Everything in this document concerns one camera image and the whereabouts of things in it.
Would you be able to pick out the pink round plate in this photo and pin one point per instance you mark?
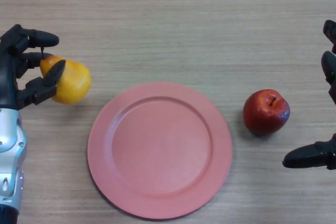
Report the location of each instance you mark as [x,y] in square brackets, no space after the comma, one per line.
[160,150]

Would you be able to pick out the red apple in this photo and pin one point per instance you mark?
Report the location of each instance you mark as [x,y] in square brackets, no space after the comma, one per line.
[263,113]

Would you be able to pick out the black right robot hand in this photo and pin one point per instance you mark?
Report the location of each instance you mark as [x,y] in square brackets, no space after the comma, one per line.
[309,157]

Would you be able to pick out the yellow pear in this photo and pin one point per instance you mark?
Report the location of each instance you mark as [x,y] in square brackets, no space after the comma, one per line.
[73,82]

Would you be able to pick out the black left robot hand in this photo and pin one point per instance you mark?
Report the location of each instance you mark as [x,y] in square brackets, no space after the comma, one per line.
[8,77]

